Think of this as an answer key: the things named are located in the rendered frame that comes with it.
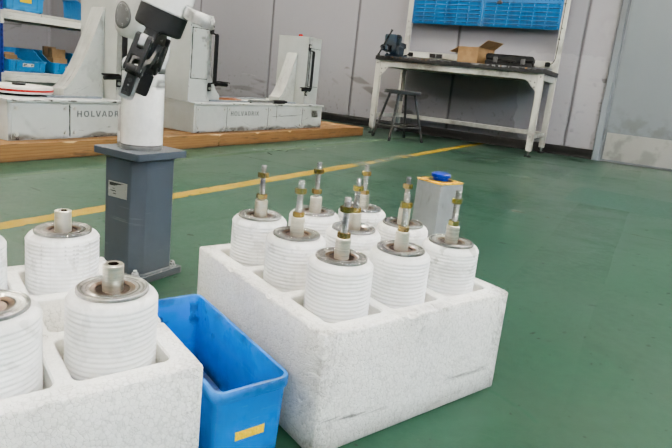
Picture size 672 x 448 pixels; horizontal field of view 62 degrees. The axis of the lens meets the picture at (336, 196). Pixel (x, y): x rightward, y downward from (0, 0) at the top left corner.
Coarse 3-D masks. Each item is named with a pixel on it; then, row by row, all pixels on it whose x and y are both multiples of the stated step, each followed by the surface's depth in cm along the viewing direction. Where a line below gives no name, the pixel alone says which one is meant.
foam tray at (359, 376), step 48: (240, 288) 89; (480, 288) 97; (288, 336) 78; (336, 336) 73; (384, 336) 78; (432, 336) 85; (480, 336) 93; (288, 384) 79; (336, 384) 75; (384, 384) 81; (432, 384) 88; (480, 384) 96; (288, 432) 79; (336, 432) 77
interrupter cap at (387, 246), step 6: (384, 240) 90; (390, 240) 91; (378, 246) 87; (384, 246) 87; (390, 246) 89; (408, 246) 89; (414, 246) 89; (420, 246) 89; (384, 252) 85; (390, 252) 84; (396, 252) 85; (402, 252) 85; (408, 252) 85; (414, 252) 86; (420, 252) 86
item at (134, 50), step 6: (138, 36) 83; (150, 36) 83; (132, 42) 83; (150, 42) 83; (132, 48) 83; (138, 48) 83; (144, 48) 83; (132, 54) 84; (138, 54) 83; (144, 54) 83; (126, 60) 83; (144, 60) 84; (138, 66) 83; (138, 72) 84
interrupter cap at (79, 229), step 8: (40, 224) 80; (48, 224) 81; (72, 224) 82; (80, 224) 82; (40, 232) 77; (48, 232) 77; (56, 232) 78; (72, 232) 78; (80, 232) 79; (88, 232) 79
